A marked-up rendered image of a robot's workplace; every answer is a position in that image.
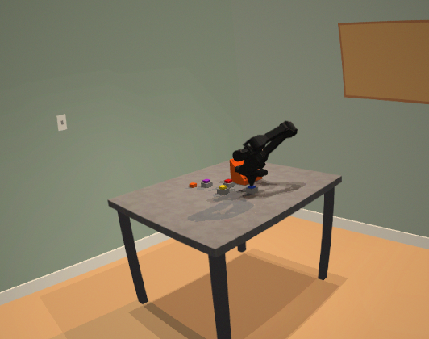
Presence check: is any red button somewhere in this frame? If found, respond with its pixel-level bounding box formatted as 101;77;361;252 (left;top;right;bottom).
223;179;235;188

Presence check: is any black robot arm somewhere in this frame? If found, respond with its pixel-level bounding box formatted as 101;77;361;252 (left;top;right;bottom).
232;121;297;176

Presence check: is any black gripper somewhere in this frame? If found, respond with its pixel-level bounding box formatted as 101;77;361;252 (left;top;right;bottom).
235;158;268;186

